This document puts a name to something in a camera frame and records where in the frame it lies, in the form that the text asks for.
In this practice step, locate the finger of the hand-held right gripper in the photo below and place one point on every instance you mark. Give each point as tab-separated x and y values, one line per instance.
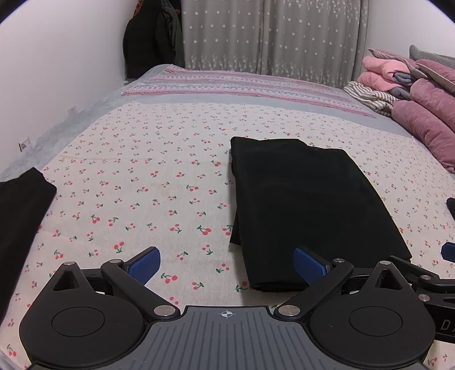
451	206
448	251

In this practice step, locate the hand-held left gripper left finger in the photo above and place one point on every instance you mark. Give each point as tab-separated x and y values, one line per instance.
145	265

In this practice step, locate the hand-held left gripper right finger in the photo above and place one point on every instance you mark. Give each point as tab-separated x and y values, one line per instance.
309	265

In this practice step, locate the black pants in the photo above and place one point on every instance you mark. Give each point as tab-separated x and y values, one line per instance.
21	213
302	199

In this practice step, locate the cherry print bed sheet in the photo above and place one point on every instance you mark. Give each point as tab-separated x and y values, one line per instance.
142	178

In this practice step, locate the mauve quilt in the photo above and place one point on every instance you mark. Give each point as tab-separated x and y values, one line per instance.
426	114

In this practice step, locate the blue grey garment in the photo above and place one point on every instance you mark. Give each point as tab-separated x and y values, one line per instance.
403	85

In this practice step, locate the grey white striped cloth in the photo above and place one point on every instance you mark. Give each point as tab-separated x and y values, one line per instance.
369	96

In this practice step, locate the grey pillow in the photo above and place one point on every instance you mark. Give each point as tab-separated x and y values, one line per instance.
433	58

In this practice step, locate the pink striped blanket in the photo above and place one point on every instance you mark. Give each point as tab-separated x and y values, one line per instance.
231	83

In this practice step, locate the black hanging jacket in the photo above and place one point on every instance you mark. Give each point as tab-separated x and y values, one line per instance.
140	49

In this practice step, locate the grey star print curtain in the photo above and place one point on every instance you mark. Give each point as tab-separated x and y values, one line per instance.
266	35

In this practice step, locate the dark grey hanging coat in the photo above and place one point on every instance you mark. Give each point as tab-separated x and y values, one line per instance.
170	32

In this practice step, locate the white wall outlet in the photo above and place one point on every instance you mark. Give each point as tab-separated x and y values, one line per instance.
72	110
24	144

